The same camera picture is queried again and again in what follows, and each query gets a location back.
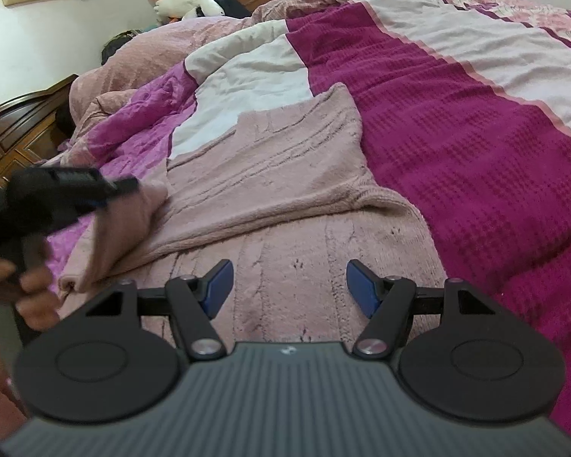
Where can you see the pink knitted sweater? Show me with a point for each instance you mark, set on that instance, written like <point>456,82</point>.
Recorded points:
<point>266,190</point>

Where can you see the dark cloth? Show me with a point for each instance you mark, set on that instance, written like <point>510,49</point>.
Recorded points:
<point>233,5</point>

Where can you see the magenta and white patchwork quilt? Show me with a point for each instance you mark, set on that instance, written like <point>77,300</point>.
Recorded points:
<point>457,152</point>

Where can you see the carved wooden headboard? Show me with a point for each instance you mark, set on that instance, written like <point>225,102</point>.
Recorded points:
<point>14,133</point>

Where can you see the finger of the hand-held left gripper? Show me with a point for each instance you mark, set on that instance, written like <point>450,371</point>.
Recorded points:
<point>78,176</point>
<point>107,191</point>

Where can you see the dark bag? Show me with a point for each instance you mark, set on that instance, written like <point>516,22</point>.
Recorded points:
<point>119,45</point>

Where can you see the pink pillow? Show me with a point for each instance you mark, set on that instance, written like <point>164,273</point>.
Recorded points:
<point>162,47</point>

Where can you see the white plush toy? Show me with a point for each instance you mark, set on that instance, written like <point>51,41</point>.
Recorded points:
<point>185,4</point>

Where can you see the person's left hand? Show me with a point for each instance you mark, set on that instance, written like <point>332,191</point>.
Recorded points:
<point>35,295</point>

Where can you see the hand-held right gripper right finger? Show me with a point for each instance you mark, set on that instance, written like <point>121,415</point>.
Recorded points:
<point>361,288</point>

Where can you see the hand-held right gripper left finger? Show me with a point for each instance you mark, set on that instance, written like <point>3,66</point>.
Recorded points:
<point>219,285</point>

